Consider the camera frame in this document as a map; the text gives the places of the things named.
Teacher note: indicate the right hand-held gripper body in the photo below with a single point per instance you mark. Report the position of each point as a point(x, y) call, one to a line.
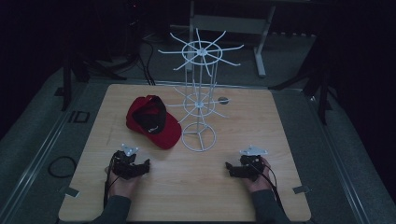
point(251, 168)

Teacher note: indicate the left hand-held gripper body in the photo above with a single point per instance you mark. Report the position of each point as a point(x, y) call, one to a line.
point(124, 166)

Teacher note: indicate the red and black baseball cap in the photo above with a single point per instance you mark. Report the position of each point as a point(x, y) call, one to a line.
point(162, 137)

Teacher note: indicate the person's right hand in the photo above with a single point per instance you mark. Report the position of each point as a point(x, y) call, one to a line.
point(259, 184)

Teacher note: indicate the person's left hand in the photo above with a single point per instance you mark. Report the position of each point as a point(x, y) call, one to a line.
point(122, 186)

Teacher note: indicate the grey round table grommet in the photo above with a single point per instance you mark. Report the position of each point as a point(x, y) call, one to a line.
point(223, 100)

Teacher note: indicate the black tripod stand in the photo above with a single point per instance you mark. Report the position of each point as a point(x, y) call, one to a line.
point(322, 93)
point(66, 84)

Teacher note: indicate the black rectangular floor bracket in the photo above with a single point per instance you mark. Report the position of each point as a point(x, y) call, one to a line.
point(79, 117)

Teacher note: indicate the white metal desk frame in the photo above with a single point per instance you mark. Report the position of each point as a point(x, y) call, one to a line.
point(230, 24)

